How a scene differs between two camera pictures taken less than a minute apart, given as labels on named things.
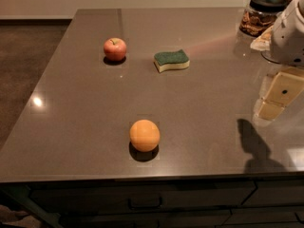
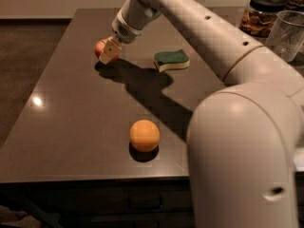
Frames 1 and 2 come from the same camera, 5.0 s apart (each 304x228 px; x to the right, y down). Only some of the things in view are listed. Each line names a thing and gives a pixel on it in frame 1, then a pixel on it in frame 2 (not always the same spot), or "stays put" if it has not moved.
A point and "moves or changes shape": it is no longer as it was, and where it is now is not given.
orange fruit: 144,135 stays put
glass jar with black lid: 261,12 stays put
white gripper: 289,40 → 125,31
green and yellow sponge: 168,61 stays put
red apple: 114,49 moves or changes shape
